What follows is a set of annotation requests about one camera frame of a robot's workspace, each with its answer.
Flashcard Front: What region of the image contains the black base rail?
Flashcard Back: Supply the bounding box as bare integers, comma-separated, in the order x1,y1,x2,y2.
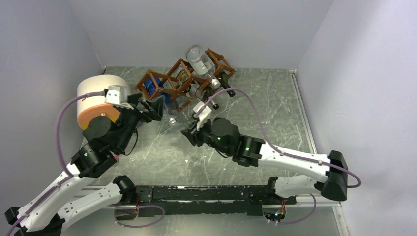
118,184,296,217

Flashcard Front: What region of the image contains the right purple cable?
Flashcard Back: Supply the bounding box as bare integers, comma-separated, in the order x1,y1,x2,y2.
194,87,362,226

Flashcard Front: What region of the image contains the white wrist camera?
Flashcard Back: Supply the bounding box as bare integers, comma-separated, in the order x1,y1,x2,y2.
104,85,133,109
193,101,212,131

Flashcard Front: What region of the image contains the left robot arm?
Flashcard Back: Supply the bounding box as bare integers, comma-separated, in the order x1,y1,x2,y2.
5,94,164,236

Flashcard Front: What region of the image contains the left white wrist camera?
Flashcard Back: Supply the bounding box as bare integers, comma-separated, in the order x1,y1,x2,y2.
104,85,133,109

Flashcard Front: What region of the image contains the clear glass bottle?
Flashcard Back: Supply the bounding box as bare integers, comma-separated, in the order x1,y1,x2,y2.
164,101,190,126

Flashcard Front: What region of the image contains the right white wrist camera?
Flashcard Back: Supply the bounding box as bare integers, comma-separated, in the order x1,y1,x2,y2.
193,101,212,131

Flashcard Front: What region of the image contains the clear round bottle red label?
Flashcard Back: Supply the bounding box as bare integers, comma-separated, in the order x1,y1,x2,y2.
185,44,221,89

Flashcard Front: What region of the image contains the blue square bottle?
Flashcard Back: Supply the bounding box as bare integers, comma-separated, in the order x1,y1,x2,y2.
143,73,178,126

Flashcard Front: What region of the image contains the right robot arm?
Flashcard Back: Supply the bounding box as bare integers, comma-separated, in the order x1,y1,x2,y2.
181,118,348,204

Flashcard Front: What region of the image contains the brown wooden wine rack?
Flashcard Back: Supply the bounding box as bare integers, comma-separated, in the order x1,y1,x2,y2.
134,49,236,111

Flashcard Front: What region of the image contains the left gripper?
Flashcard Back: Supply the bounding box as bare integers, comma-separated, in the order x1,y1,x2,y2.
116,92,166,151

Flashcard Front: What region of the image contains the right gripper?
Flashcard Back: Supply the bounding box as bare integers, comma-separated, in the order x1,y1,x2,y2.
182,117,232,156

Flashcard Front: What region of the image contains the dark wine bottle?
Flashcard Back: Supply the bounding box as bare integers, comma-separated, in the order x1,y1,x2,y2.
217,72,236,97

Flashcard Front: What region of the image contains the green wine bottle tan label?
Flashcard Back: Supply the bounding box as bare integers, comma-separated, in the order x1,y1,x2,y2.
200,85,220,111

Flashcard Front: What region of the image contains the cream orange cylindrical box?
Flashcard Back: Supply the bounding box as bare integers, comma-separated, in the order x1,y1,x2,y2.
76,74,131,131

